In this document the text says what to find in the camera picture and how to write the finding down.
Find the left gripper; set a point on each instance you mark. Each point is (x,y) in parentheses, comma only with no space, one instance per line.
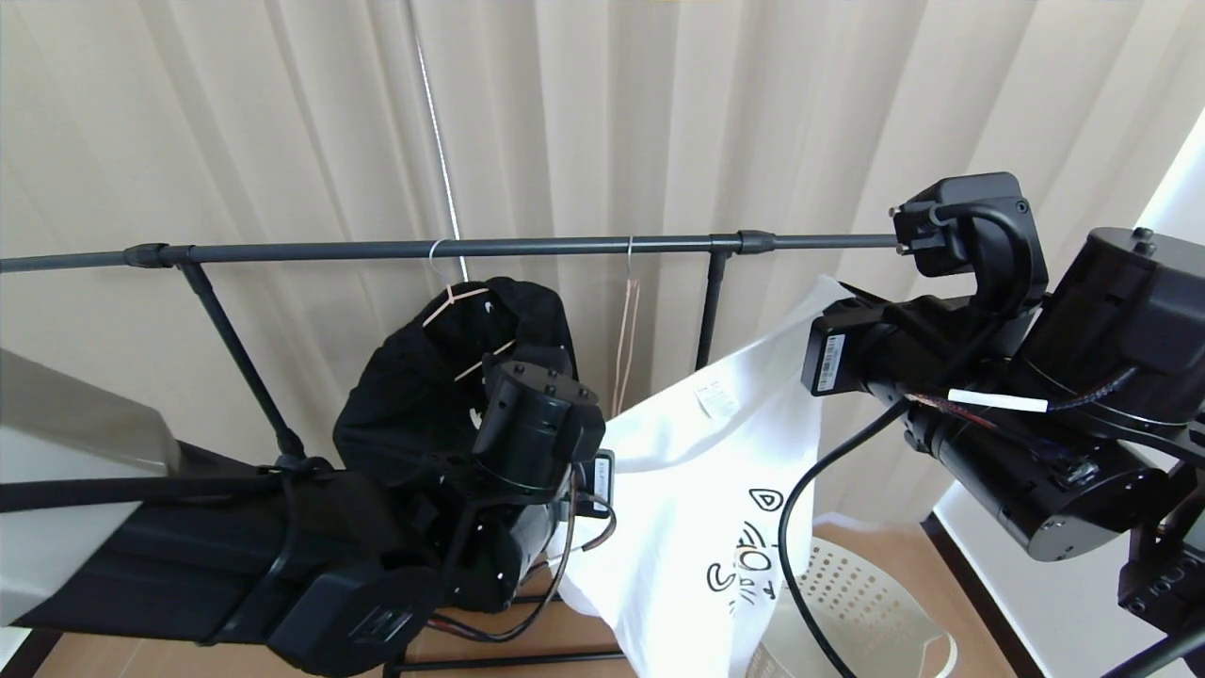
(527,556)

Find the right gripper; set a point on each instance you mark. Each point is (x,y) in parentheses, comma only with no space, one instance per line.
(998,452)

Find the white garment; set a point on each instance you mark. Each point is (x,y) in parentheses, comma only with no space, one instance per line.
(678,508)

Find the black shorts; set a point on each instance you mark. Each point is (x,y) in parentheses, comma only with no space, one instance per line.
(405,395)

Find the pink clothes hanger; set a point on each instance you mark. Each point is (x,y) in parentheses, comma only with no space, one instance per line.
(485,358)
(625,330)

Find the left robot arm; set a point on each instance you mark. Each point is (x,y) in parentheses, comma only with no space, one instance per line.
(94,508)

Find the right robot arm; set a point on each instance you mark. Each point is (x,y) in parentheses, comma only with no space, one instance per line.
(1130,320)

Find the white laundry basket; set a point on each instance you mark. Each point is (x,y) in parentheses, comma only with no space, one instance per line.
(875,612)

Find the black clothes rack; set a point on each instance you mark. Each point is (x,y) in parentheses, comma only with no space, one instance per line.
(377,250)

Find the beige curtain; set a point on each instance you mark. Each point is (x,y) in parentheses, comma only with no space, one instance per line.
(282,113)

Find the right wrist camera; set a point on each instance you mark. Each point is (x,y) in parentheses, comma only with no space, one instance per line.
(979,235)

